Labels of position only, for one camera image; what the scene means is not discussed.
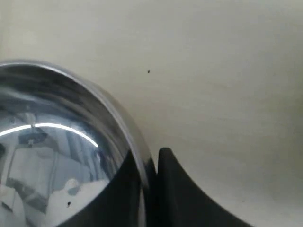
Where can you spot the stainless steel bowl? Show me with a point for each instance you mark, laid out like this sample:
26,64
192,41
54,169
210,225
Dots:
62,140

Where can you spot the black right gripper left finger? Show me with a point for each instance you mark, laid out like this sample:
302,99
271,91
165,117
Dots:
125,201

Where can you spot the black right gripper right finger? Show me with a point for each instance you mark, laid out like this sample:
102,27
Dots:
181,203

